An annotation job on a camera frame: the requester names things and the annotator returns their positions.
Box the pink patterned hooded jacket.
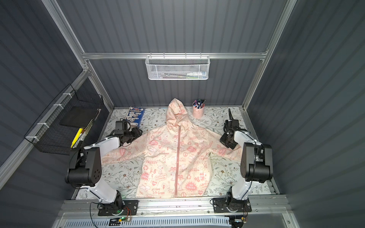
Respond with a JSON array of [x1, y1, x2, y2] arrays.
[[101, 98, 242, 198]]

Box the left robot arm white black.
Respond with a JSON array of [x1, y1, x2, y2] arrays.
[[65, 119, 143, 215]]

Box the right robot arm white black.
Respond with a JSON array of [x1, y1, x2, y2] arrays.
[[213, 110, 273, 212]]

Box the blue sticker book pack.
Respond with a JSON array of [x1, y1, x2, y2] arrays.
[[125, 107, 145, 127]]

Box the pink pen cup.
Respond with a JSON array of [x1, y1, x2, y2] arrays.
[[192, 106, 204, 119]]

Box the pens in pink cup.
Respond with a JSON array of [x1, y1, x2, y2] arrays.
[[193, 99, 205, 109]]

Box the yellow highlighter marker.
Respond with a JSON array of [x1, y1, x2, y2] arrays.
[[70, 128, 84, 148]]

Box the black notebook in basket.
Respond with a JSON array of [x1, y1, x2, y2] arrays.
[[60, 106, 99, 129]]

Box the floral table mat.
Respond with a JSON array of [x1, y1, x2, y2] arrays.
[[102, 106, 246, 198]]

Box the white tube in mesh basket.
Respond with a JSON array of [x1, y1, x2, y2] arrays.
[[187, 71, 207, 80]]

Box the black wire wall basket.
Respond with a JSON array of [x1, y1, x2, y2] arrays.
[[24, 85, 104, 155]]

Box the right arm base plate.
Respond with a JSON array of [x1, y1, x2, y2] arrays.
[[210, 198, 252, 213]]

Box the white wire mesh basket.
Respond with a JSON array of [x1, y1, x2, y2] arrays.
[[145, 55, 211, 80]]

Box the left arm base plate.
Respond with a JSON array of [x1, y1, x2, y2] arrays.
[[98, 200, 139, 216]]

